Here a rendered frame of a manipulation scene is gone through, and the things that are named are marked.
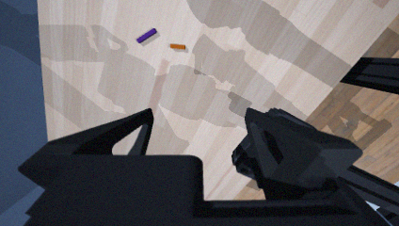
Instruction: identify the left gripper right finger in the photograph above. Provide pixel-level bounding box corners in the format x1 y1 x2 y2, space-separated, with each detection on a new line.
245 107 363 200

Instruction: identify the orange rod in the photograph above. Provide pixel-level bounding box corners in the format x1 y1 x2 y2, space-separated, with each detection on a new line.
170 44 185 50

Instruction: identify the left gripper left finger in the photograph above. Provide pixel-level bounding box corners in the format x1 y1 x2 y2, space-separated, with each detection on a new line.
36 108 154 154

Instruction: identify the purple rod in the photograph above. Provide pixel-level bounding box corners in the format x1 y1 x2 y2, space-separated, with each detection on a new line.
136 28 157 43

